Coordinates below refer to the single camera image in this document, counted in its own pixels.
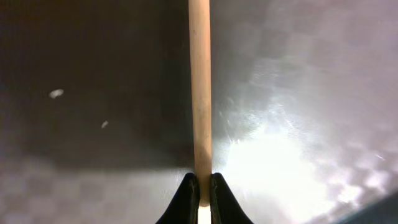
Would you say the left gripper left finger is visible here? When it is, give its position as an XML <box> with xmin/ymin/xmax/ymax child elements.
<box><xmin>156</xmin><ymin>173</ymin><xmax>200</xmax><ymax>224</ymax></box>

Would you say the wooden chopstick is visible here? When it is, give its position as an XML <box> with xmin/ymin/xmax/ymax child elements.
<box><xmin>188</xmin><ymin>0</ymin><xmax>212</xmax><ymax>207</ymax></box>

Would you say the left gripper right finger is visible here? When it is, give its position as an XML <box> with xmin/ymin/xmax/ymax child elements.
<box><xmin>210</xmin><ymin>173</ymin><xmax>253</xmax><ymax>224</ymax></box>

